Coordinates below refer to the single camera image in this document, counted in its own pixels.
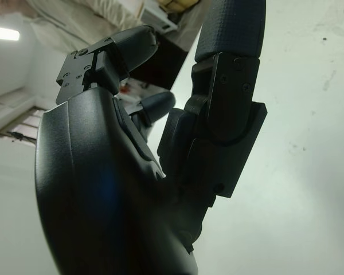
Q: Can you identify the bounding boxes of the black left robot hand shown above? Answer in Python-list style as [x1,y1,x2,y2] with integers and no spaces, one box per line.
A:
[34,0,269,275]

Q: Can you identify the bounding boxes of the ceiling light panel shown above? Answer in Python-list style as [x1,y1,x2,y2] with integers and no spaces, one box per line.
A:
[0,25,20,41]

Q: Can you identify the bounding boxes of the white vented appliance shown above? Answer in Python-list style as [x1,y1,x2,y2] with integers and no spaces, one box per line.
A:
[139,6,179,32]

